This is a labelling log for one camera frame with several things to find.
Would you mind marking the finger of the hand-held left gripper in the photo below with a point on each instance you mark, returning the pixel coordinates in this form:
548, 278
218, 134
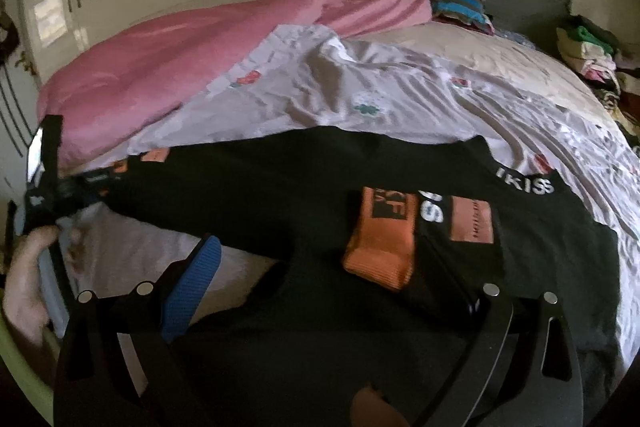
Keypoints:
82, 193

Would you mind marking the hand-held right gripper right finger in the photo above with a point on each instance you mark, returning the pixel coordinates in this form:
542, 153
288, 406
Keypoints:
492, 309

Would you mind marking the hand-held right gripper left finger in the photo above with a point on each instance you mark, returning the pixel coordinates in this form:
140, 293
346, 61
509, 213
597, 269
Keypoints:
192, 287

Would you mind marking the black shirt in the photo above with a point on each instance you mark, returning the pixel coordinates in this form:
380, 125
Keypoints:
300, 187

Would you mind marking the pile of mixed folded clothes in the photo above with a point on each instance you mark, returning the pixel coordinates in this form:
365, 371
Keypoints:
590, 42

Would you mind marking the stack of colourful folded clothes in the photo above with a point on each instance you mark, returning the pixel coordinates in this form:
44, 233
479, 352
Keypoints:
460, 9

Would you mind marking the person's left hand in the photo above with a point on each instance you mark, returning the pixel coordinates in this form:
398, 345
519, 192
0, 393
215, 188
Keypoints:
22, 287

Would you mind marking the pink blanket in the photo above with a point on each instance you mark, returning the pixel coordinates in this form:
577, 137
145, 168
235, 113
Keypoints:
150, 57

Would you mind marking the white printed quilt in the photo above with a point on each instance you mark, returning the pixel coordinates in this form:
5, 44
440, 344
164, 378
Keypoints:
350, 97

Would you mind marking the beige bed sheet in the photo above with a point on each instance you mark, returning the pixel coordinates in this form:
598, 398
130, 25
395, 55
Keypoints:
500, 52

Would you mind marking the dark patterned cloth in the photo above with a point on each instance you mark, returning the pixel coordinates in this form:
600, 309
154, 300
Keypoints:
515, 38

